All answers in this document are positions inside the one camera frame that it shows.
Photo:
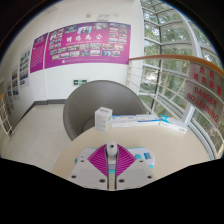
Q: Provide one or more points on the green exit sign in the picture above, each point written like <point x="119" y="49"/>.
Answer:
<point x="80" y="82"/>

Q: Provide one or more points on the narrow magenta text poster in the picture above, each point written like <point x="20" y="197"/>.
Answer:
<point x="38" y="53"/>

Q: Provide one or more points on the grey tub chair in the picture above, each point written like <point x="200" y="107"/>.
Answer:
<point x="96" y="96"/>

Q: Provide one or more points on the metal danger sign, red text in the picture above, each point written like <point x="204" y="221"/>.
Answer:
<point x="205" y="93"/>

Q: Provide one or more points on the white photo poster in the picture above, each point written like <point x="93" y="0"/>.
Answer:
<point x="24" y="66"/>
<point x="15" y="83"/>

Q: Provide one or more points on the white charger block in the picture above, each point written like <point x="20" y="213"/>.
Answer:
<point x="111" y="150"/>

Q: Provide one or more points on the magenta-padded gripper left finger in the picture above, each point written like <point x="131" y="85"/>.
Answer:
<point x="90" y="173"/>

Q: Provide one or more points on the short white railing, orange handrail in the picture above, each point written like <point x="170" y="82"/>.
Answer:
<point x="5" y="116"/>

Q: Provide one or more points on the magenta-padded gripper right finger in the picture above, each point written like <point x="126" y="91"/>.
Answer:
<point x="133" y="173"/>

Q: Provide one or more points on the small upright white box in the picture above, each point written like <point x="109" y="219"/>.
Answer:
<point x="102" y="120"/>

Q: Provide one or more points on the large magenta photo poster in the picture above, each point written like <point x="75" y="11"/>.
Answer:
<point x="86" y="45"/>

